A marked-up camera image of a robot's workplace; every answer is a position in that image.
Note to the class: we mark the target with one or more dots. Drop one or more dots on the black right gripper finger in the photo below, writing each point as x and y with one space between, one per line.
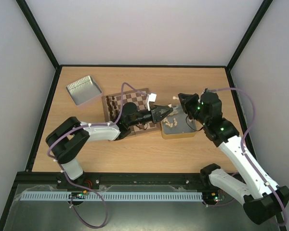
183 98
186 108

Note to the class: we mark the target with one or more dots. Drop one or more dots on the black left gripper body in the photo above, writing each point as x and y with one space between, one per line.
154 117

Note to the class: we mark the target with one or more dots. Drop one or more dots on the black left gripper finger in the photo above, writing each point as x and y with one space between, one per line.
164 109
164 115

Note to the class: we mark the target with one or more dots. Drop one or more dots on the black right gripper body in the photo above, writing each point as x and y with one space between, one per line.
187 102

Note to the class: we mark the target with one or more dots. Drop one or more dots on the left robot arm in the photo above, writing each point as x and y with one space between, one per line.
66 141

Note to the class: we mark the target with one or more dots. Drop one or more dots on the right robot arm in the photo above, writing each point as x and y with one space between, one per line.
262 197

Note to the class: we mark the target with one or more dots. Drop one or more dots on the pile of light chess pieces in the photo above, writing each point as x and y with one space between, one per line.
171 120

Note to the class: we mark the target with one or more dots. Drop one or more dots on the row of dark chess pieces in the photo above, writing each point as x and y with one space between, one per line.
113 105

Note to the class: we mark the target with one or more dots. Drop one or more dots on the wooden chess board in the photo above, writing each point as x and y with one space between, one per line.
131 115

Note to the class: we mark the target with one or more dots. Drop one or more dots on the gold tin box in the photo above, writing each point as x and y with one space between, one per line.
186 128

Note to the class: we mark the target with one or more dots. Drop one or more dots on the silver embossed tin lid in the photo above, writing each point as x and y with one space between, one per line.
84 91

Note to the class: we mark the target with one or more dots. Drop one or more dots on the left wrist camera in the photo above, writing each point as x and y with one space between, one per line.
150 98

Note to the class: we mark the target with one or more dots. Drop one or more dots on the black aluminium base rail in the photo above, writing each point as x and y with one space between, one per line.
189 181

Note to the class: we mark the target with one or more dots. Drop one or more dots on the black enclosure frame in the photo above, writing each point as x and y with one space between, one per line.
58 68

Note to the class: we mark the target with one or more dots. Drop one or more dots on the light blue cable duct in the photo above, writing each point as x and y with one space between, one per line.
115 196

